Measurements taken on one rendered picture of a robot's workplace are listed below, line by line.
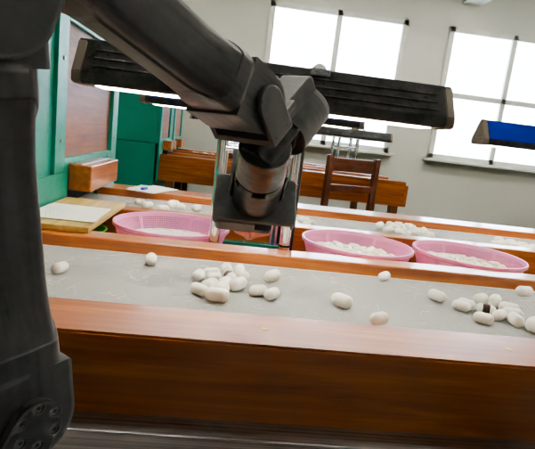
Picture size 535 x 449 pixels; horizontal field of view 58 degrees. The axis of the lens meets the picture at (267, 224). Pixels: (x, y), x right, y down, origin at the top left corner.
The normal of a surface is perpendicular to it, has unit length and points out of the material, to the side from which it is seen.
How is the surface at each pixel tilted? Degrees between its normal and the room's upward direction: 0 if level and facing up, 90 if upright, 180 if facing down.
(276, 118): 90
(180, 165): 90
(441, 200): 90
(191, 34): 87
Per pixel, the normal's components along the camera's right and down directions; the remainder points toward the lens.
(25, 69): 0.83, 0.19
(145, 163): 0.07, 0.19
